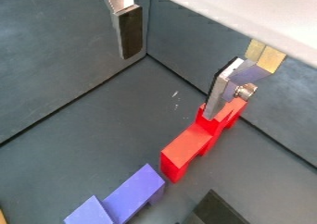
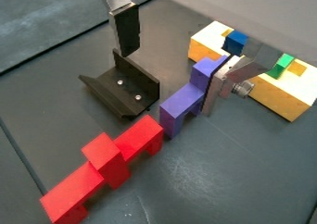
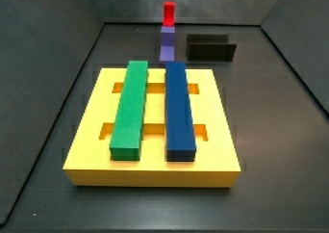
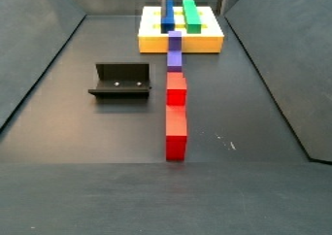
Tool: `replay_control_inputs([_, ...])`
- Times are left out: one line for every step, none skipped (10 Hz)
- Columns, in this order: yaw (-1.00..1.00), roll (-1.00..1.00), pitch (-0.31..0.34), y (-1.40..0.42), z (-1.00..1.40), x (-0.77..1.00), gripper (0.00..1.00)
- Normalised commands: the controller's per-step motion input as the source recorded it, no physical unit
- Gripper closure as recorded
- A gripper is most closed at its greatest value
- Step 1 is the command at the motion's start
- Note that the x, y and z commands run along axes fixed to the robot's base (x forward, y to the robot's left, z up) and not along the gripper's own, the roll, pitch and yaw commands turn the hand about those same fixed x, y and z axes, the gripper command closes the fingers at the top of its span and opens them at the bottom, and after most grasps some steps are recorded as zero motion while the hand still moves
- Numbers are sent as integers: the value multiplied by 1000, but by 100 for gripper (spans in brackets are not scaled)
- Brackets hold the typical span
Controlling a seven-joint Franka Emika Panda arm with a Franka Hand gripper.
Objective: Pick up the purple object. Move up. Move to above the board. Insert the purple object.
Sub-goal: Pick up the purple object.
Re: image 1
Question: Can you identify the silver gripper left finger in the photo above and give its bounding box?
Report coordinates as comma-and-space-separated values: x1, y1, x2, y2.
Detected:
104, 0, 142, 59

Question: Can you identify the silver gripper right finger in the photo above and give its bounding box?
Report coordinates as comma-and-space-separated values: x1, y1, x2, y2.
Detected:
203, 39, 286, 119

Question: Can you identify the purple block piece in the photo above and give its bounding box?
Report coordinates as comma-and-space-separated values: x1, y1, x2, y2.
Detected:
64, 164, 164, 224

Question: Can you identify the red block piece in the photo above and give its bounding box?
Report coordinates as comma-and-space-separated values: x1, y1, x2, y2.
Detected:
159, 98, 247, 183

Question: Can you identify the black angle bracket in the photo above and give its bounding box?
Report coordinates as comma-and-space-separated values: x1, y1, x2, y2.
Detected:
182, 190, 250, 224

